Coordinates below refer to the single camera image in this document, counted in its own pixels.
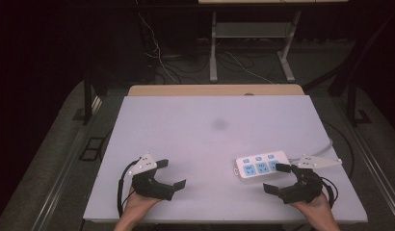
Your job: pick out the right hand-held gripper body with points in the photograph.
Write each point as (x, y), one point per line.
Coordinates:
(306, 184)

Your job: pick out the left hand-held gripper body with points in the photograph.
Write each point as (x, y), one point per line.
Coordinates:
(146, 183)

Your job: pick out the white power strip blue sockets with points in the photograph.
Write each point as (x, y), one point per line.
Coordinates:
(256, 166)

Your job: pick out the person's left hand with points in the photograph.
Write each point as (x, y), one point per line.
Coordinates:
(139, 205)

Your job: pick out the person's right hand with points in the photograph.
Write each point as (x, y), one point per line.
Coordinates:
(316, 210)

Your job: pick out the wooden table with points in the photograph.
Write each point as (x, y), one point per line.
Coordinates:
(215, 90)

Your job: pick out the grey metal stand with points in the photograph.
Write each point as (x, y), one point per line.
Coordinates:
(250, 30)

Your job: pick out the black floor frame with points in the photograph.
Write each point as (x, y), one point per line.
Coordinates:
(92, 148)

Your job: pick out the metal floor rail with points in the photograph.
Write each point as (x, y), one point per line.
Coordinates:
(375, 166)
(62, 179)

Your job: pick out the black metal post with foot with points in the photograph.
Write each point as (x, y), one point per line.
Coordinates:
(352, 102)

